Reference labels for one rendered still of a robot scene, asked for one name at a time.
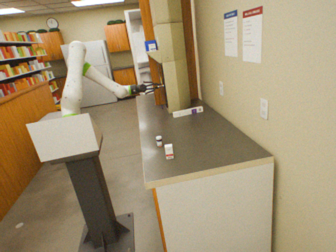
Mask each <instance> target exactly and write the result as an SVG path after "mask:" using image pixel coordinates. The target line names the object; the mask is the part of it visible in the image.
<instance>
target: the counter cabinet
mask: <svg viewBox="0 0 336 252"><path fill-rule="evenodd" d="M273 178H274V163H269V164H264V165H260V166H256V167H250V168H247V169H243V170H238V171H237V170H236V171H231V172H227V173H222V174H217V175H213V176H208V177H203V178H199V179H195V180H188V181H184V182H179V183H175V184H170V185H166V186H161V187H156V188H152V194H153V198H154V203H155V209H156V213H157V218H158V222H159V227H160V232H161V240H162V245H163V250H164V252H271V225H272V191H273Z"/></svg>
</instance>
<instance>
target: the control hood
mask: <svg viewBox="0 0 336 252"><path fill-rule="evenodd" d="M145 52H146V53H147V54H148V55H149V56H150V57H152V58H153V59H154V60H156V61H157V62H158V63H162V56H161V51H160V50H156V51H145Z"/></svg>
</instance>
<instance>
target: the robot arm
mask: <svg viewBox="0 0 336 252"><path fill-rule="evenodd" d="M85 55H86V47H85V45H84V44H83V43H82V42H80V41H73V42H72V43H71V44H70V45H69V56H68V59H67V65H68V73H67V78H66V84H65V87H64V90H63V93H62V99H61V101H60V104H61V115H62V118H63V117H68V116H76V115H80V114H81V113H80V105H81V102H82V99H83V90H82V76H85V77H86V78H88V79H90V80H92V81H94V82H96V83H97V84H99V85H101V86H103V87H104V88H106V89H107V90H109V91H110V92H112V93H113V94H114V95H115V96H116V97H118V98H124V97H125V96H129V95H135V94H138V93H145V95H147V94H148V93H151V92H154V91H155V89H158V87H154V88H147V87H148V86H152V85H155V86H156V85H162V83H154V82H153V81H143V83H142V84H140V85H128V86H122V85H120V84H118V83H116V82H114V81H112V80H111V79H109V78H108V77H107V76H105V75H103V74H102V73H101V72H99V71H98V70H97V69H96V68H94V67H93V66H92V65H91V64H89V63H88V62H86V61H85ZM144 83H152V84H149V85H145V84H144ZM147 90H151V91H149V92H146V91H147Z"/></svg>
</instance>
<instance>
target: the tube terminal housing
mask: <svg viewBox="0 0 336 252"><path fill-rule="evenodd" d="M153 30H154V37H155V41H156V48H157V50H160V51H161V56H162V63H160V64H161V65H162V68H163V75H164V82H165V88H166V96H167V103H168V108H167V110H168V112H169V113H173V112H175V111H180V110H184V109H186V108H187V107H189V106H191V100H190V90H189V84H188V74H187V72H188V69H187V59H186V49H185V39H184V29H183V23H168V24H160V25H156V26H154V27H153ZM157 37H158V40H157ZM158 41H159V46H158Z"/></svg>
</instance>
